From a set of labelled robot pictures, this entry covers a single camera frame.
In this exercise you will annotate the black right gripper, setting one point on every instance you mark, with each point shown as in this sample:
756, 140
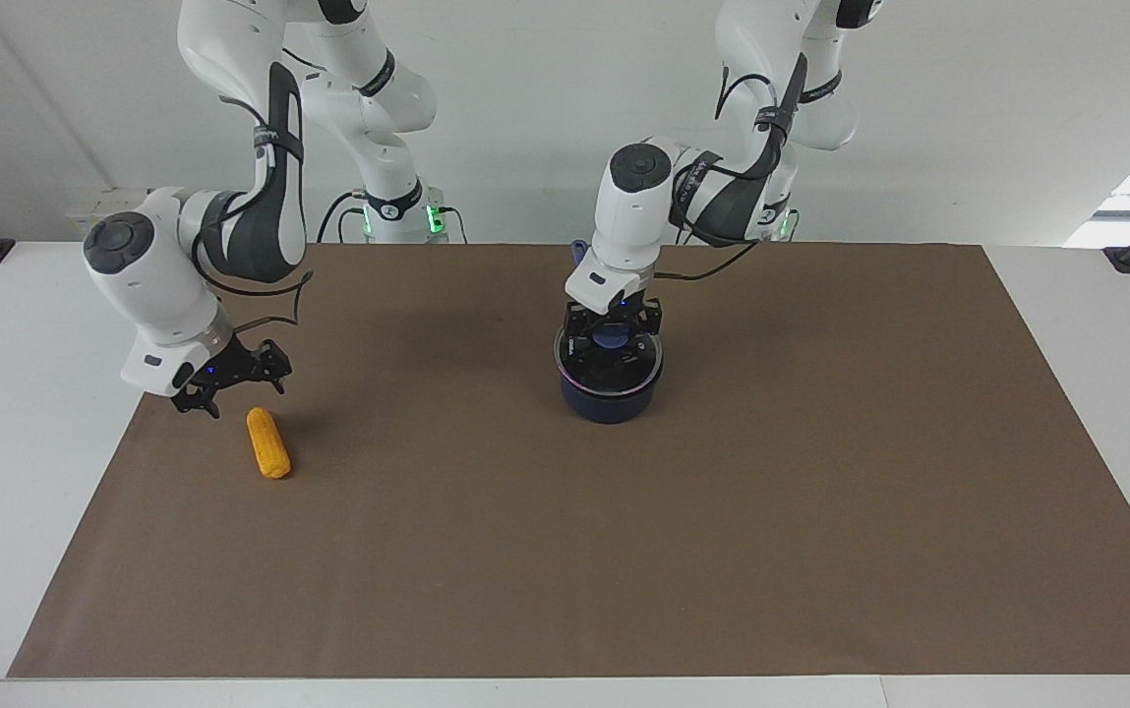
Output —
215, 372

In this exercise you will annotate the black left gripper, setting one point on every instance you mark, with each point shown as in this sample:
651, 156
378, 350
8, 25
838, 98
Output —
624, 313

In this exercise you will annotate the glass lid with blue knob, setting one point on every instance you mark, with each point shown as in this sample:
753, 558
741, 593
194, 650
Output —
614, 379

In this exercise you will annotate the orange corn cob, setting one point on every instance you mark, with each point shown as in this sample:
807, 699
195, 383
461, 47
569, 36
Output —
267, 442

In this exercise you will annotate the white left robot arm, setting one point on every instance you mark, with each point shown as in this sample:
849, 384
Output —
628, 216

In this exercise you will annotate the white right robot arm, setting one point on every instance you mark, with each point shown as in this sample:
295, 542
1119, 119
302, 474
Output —
151, 285

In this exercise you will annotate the dark blue saucepan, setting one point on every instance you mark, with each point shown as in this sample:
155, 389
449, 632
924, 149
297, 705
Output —
609, 408

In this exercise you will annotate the brown table mat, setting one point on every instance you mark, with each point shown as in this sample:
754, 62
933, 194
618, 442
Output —
624, 551

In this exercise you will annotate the white wall power strip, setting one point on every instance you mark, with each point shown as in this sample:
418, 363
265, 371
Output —
92, 202

